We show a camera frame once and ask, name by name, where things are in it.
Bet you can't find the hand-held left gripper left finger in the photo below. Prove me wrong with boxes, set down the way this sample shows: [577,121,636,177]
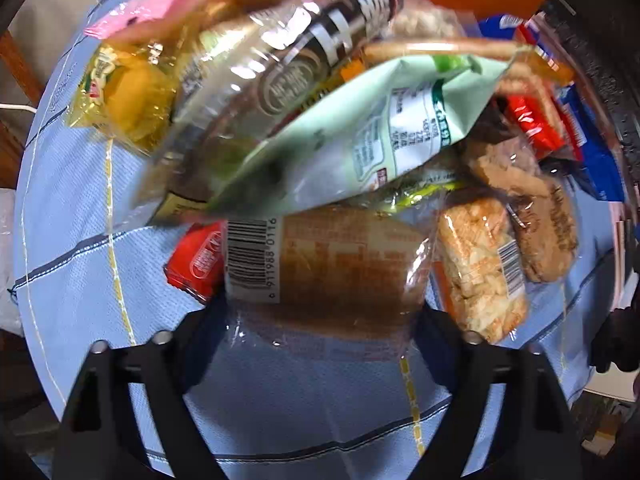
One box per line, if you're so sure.
[52,307,228,480]

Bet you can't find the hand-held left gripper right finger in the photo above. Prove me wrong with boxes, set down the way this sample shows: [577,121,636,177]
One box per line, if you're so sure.
[415,307,586,480]

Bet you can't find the brown bread packet with barcode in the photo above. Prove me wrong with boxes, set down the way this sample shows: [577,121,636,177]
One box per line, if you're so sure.
[222,204,437,361]

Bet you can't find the pale green snack packet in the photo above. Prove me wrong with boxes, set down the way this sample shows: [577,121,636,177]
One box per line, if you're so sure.
[207,54,518,213]

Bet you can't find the blue snack packet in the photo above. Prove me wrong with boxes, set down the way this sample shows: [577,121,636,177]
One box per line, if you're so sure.
[479,12,627,202]

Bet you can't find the rice cracker bar packet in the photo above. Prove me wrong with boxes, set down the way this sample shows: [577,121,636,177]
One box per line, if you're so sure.
[436,196,532,347]

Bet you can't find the small red snack packet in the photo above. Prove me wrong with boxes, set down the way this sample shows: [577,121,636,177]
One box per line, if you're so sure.
[164,221,227,305]

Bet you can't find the yellow-green snack packet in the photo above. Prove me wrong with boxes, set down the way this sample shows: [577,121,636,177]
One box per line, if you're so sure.
[349,174,463,213]

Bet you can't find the brown cookies packet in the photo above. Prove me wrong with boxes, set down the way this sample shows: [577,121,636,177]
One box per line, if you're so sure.
[461,139,580,285]

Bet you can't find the blue checked bedsheet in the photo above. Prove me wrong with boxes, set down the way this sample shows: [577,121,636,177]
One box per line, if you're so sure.
[12,0,636,480]

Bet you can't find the white plastic bag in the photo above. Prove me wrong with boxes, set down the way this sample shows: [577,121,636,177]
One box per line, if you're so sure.
[0,187,27,337]

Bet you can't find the long red snack packet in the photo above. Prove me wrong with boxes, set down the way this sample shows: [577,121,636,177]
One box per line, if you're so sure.
[504,94,567,162]

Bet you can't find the yellow cake packet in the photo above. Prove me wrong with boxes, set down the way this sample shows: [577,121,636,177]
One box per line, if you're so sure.
[66,41,177,155]

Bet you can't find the biscuit sticks packet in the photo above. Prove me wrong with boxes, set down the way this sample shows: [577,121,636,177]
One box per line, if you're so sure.
[364,39,577,87]

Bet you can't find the wooden chair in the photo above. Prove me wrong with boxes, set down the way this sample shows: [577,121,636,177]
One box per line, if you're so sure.
[0,30,47,191]

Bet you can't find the pink snack packet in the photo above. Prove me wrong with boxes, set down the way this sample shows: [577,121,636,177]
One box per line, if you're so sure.
[84,0,213,42]

